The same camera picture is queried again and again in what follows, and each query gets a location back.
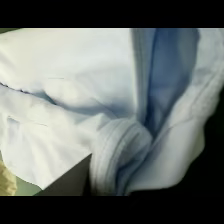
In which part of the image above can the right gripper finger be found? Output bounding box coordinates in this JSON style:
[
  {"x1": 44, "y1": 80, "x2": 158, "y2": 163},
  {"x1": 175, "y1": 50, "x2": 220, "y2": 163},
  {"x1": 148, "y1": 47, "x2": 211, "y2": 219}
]
[{"x1": 34, "y1": 153, "x2": 93, "y2": 196}]

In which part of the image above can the white T-shirt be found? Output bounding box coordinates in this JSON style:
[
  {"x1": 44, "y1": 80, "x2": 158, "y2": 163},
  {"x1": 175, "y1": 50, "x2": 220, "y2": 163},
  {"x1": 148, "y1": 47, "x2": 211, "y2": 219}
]
[{"x1": 0, "y1": 28, "x2": 224, "y2": 196}]

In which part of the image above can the beige garment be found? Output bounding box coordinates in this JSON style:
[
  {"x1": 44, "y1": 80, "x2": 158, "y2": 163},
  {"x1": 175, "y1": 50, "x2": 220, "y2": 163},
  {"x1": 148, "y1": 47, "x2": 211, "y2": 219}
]
[{"x1": 0, "y1": 151, "x2": 18, "y2": 196}]

